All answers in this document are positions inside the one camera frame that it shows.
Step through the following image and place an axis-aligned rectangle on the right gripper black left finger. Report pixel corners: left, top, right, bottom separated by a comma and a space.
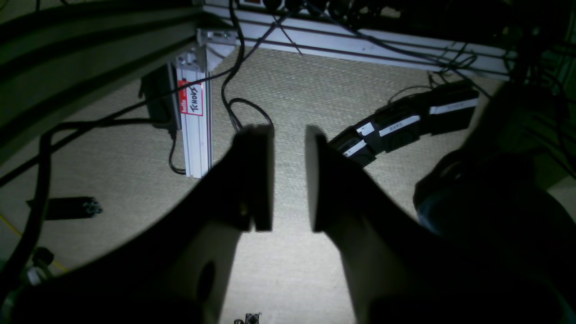
10, 126, 274, 324

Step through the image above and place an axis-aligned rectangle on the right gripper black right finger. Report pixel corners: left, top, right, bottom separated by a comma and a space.
306, 126, 575, 324

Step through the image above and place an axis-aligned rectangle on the short black profile piece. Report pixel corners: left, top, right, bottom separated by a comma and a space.
45, 196, 103, 221

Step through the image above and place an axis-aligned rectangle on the black power strip with labels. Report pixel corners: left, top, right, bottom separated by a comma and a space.
329, 81, 479, 167

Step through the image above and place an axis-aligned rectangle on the black cable on floor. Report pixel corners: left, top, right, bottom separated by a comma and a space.
0, 0, 288, 189

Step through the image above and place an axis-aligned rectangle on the aluminium frame leg with label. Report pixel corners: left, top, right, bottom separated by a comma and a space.
173, 29, 237, 179

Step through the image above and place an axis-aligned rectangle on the aluminium frame rail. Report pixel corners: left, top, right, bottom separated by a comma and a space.
202, 0, 518, 81

